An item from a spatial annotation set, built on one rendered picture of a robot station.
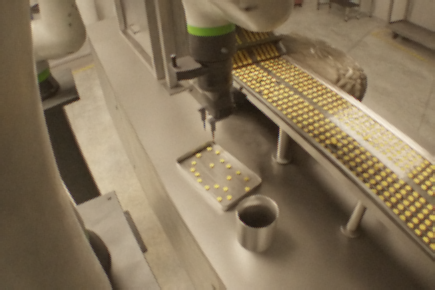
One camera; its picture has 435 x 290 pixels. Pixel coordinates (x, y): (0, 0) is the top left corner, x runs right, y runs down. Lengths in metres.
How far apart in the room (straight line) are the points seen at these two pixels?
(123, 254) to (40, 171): 0.39
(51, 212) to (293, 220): 0.58
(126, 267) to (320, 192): 0.47
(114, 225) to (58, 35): 0.56
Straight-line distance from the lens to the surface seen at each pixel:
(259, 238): 0.61
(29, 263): 0.20
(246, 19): 0.45
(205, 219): 0.70
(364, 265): 0.69
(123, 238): 0.57
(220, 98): 0.66
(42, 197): 0.19
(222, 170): 0.80
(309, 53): 0.97
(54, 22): 0.92
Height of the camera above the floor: 1.37
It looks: 41 degrees down
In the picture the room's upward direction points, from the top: 4 degrees counter-clockwise
